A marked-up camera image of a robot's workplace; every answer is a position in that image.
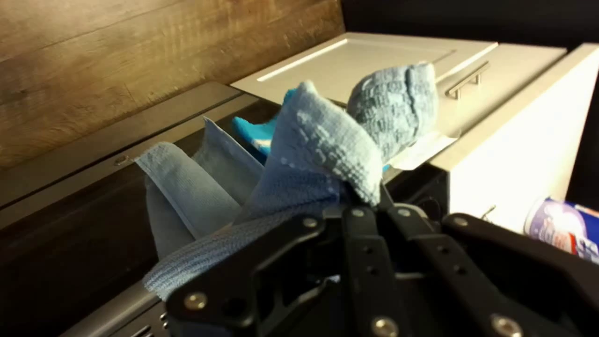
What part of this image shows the light blue towel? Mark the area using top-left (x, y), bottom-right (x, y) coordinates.
top-left (136, 63), bottom-right (438, 299)

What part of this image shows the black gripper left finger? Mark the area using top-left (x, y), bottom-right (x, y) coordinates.
top-left (166, 215), bottom-right (326, 337)

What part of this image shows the black glass-top oven range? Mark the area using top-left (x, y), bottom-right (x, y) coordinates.
top-left (0, 82), bottom-right (277, 337)

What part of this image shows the steel oven door handle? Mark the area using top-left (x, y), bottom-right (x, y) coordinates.
top-left (60, 282), bottom-right (170, 337)

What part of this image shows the white left base cabinet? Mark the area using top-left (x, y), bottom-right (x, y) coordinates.
top-left (236, 31), bottom-right (599, 231)

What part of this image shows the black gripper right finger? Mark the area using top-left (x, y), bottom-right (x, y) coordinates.
top-left (442, 213), bottom-right (599, 337)

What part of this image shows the bright blue striped towel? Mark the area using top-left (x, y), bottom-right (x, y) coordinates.
top-left (232, 113), bottom-right (279, 160)

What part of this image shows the disinfecting wipes canister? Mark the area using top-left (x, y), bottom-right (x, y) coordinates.
top-left (522, 198), bottom-right (599, 263)

